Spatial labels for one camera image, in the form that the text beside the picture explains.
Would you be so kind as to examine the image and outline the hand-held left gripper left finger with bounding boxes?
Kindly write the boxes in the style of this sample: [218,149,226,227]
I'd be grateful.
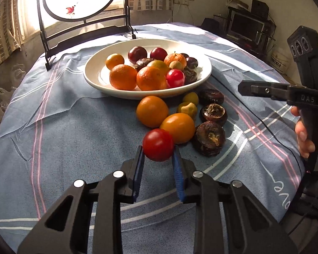
[17,145,145,254]

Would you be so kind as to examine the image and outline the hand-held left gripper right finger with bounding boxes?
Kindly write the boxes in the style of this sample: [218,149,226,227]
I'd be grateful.
[172,146,299,254]

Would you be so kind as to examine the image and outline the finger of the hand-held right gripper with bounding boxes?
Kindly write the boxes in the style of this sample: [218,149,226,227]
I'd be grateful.
[238,81,291,101]

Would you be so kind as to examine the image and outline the wrinkled dark passion fruit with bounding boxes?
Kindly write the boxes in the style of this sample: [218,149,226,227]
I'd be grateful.
[183,66,198,83]
[199,88,225,106]
[192,122,226,157]
[200,104,228,127]
[135,58,156,72]

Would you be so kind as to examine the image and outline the orange mandarin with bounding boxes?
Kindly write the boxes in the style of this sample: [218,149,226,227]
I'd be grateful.
[164,53,187,68]
[136,66,167,91]

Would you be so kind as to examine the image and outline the yellowish green orange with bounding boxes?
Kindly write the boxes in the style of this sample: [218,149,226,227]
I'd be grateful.
[147,60,170,76]

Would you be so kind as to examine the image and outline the dark red plum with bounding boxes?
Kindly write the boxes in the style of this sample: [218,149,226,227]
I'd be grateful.
[150,47,168,61]
[128,46,148,63]

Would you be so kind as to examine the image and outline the white ceramic plate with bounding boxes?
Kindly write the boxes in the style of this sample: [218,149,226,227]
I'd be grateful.
[83,39,212,100]

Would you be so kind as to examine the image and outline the person's right hand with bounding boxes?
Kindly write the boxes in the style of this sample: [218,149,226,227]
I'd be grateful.
[291,106,316,159]

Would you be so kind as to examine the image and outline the white bucket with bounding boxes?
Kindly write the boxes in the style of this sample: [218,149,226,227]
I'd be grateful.
[270,49,291,75]

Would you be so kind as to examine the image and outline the yellow orange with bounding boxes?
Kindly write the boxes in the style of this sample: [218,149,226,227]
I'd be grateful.
[160,113,196,145]

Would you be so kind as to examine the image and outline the computer monitor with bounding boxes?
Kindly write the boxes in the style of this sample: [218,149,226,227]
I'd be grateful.
[226,13,266,42]

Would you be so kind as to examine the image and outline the blue striped tablecloth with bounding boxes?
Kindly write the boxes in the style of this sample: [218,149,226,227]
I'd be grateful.
[0,22,308,247]

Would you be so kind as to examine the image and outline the black speaker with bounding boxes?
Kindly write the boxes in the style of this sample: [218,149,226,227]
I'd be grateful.
[251,0,270,19]

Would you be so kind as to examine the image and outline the black hat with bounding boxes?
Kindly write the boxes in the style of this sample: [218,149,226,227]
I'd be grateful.
[201,18,223,29]

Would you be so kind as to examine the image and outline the clear plastic bag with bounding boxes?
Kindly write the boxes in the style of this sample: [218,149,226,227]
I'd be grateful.
[0,87,11,120]

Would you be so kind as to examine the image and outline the bright window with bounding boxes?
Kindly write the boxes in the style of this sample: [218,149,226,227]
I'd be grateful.
[16,0,128,36]

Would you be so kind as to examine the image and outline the black cable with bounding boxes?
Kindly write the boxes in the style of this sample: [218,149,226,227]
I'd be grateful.
[209,75,307,173]

